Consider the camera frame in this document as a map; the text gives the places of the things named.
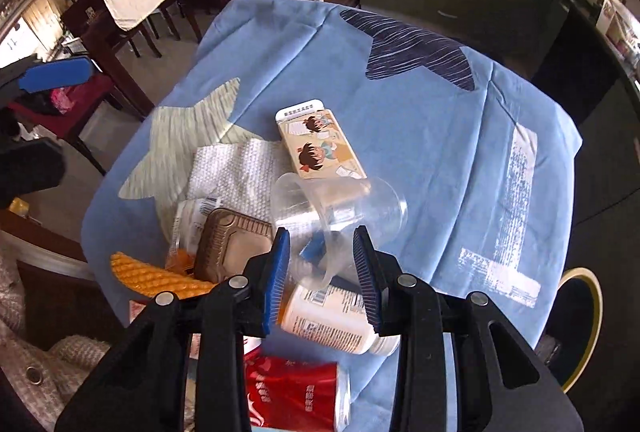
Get brown plastic tray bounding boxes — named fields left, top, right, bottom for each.
left=192, top=208, right=275, bottom=283

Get bin with yellow rim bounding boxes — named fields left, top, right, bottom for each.
left=537, top=267, right=604, bottom=395

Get red soda can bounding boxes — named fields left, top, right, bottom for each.
left=243, top=337, right=351, bottom=430

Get dark wooden dining table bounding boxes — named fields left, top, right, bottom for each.
left=60, top=0, right=156, bottom=123

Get wooden chair with red cushion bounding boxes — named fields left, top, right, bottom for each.
left=10, top=72, right=123, bottom=177

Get dark wooden chair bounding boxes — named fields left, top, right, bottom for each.
left=135, top=0, right=211, bottom=58

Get cartoon-print tin box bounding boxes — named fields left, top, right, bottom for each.
left=275, top=98, right=370, bottom=183

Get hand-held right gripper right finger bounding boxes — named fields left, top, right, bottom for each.
left=352, top=226, right=586, bottom=432

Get person's beige knitted sweater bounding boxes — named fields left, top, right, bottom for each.
left=0, top=242, right=123, bottom=432

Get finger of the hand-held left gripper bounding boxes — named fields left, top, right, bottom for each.
left=0, top=136, right=67, bottom=209
left=0, top=56, right=97, bottom=106

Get colourful printed packaging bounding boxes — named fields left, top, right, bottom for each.
left=595, top=0, right=640, bottom=66

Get blue star-print tablecloth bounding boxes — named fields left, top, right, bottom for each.
left=80, top=0, right=583, bottom=432

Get orange waffle-pattern snack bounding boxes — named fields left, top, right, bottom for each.
left=110, top=251, right=217, bottom=300

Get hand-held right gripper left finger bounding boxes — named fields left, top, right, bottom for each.
left=54, top=228, right=292, bottom=432

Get clear plastic wrapper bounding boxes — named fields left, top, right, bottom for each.
left=167, top=196, right=223, bottom=274

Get clear plastic cup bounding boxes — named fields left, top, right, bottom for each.
left=272, top=172, right=408, bottom=290

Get white labelled bottle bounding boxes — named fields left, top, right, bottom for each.
left=277, top=275, right=401, bottom=357

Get white knitted cloth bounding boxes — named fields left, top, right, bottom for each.
left=187, top=138, right=286, bottom=225

